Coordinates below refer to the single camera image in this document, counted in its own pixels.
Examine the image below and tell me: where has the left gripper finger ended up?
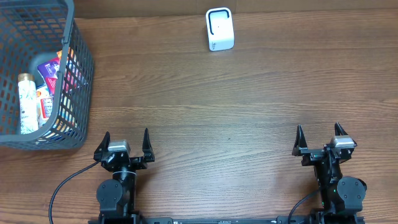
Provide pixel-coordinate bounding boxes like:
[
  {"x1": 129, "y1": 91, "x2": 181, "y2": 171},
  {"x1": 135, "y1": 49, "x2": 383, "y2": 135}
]
[
  {"x1": 142, "y1": 128, "x2": 155, "y2": 162},
  {"x1": 93, "y1": 131, "x2": 111, "y2": 161}
]

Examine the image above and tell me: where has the white bottle gold cap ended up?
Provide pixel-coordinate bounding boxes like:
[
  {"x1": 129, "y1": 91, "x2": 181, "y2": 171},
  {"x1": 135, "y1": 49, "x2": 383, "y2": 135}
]
[{"x1": 18, "y1": 73, "x2": 39, "y2": 134}]

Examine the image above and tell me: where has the white barcode scanner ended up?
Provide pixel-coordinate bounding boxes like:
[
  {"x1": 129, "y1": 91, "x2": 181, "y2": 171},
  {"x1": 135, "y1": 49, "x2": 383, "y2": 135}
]
[{"x1": 205, "y1": 7, "x2": 234, "y2": 52}]

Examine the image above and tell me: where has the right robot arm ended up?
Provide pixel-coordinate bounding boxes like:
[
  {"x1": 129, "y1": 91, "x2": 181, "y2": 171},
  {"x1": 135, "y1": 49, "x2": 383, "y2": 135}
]
[{"x1": 287, "y1": 123, "x2": 367, "y2": 223}]

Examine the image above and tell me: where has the dark grey plastic basket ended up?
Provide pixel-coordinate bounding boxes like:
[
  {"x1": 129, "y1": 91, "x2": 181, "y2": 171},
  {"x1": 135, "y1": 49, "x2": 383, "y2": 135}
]
[{"x1": 1, "y1": 1, "x2": 95, "y2": 150}]

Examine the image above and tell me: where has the purple red pad package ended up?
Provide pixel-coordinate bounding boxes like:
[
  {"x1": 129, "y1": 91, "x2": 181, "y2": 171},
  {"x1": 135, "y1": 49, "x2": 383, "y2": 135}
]
[{"x1": 37, "y1": 57, "x2": 77, "y2": 96}]

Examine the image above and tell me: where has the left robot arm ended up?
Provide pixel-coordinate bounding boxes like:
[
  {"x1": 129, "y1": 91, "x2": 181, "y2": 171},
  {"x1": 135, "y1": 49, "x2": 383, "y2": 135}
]
[{"x1": 93, "y1": 129, "x2": 155, "y2": 223}]

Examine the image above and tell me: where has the yellow wipes package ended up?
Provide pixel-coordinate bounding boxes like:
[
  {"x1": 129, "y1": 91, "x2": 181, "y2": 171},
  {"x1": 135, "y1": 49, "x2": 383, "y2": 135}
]
[{"x1": 36, "y1": 84, "x2": 71, "y2": 134}]

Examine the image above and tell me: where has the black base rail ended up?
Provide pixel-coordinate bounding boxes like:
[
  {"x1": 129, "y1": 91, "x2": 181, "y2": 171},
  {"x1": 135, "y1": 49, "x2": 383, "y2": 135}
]
[{"x1": 88, "y1": 216, "x2": 366, "y2": 224}]

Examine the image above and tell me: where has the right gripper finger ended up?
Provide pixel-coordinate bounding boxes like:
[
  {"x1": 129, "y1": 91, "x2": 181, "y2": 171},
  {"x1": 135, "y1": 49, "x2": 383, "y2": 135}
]
[
  {"x1": 334, "y1": 122, "x2": 348, "y2": 136},
  {"x1": 292, "y1": 124, "x2": 308, "y2": 156}
]

